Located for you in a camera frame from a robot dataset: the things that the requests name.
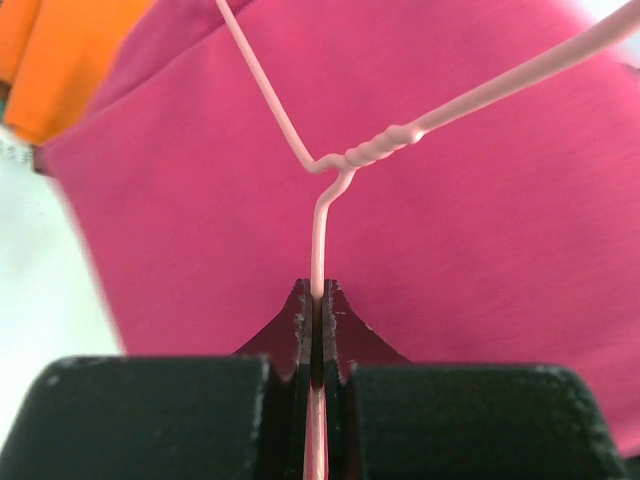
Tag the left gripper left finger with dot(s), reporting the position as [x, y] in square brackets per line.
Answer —
[241, 416]

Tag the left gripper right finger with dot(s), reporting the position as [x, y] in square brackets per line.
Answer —
[389, 418]

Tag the pink wire hanger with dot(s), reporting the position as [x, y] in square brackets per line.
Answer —
[611, 30]

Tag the white laundry basket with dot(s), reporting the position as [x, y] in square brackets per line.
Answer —
[17, 150]

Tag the orange folded cloth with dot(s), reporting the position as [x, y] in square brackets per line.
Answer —
[54, 54]

